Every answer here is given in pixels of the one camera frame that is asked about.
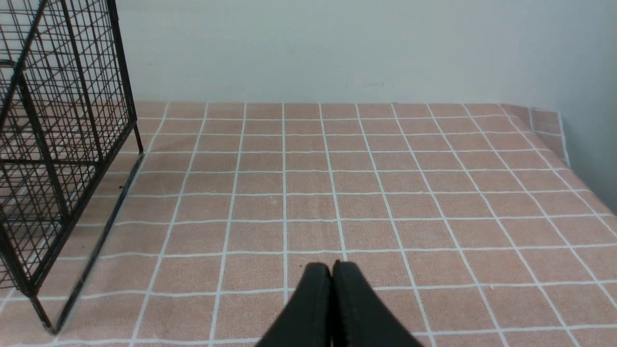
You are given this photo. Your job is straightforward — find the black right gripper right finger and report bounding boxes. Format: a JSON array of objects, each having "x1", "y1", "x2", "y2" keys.
[{"x1": 331, "y1": 261, "x2": 422, "y2": 347}]

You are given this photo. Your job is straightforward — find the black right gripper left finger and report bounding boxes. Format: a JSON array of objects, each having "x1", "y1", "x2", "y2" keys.
[{"x1": 256, "y1": 262, "x2": 332, "y2": 347}]

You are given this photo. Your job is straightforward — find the pink checkered tablecloth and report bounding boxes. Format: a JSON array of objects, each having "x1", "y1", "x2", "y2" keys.
[{"x1": 1, "y1": 102, "x2": 617, "y2": 347}]

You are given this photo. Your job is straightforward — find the black wire mesh rack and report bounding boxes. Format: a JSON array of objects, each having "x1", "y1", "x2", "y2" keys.
[{"x1": 0, "y1": 0, "x2": 145, "y2": 334}]

